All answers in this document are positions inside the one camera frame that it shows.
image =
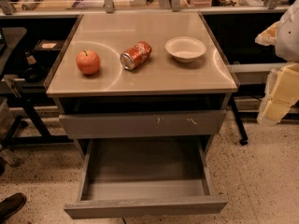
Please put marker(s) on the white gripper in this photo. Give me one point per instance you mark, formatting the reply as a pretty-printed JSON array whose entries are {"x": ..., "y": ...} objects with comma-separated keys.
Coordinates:
[{"x": 289, "y": 37}]

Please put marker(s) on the black desk left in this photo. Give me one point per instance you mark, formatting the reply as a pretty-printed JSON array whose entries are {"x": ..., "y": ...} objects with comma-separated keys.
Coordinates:
[{"x": 12, "y": 37}]

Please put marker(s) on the white paper bowl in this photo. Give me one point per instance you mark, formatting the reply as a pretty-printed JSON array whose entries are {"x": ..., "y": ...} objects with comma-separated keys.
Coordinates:
[{"x": 185, "y": 49}]

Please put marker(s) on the grey drawer cabinet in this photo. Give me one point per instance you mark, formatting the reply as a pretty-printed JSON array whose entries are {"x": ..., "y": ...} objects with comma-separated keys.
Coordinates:
[{"x": 141, "y": 74}]

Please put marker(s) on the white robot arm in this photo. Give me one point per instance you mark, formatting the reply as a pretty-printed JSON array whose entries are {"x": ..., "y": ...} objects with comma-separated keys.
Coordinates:
[{"x": 284, "y": 35}]

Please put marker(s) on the grey drawer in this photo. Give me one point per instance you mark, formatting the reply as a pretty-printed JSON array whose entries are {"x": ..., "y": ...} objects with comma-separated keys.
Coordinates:
[
  {"x": 138, "y": 177},
  {"x": 123, "y": 125}
]

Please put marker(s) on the grey top drawer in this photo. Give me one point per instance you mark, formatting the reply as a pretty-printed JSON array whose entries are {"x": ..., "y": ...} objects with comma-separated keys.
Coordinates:
[{"x": 123, "y": 125}]

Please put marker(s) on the crushed orange soda can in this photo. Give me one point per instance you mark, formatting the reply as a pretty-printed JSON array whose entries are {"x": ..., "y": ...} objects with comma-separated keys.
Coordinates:
[{"x": 135, "y": 55}]

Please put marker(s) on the red apple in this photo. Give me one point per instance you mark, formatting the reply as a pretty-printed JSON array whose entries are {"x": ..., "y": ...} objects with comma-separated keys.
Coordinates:
[{"x": 88, "y": 62}]

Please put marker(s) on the dark shoe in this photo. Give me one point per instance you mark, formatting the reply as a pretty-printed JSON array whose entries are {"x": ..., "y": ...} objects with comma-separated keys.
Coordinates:
[{"x": 11, "y": 205}]

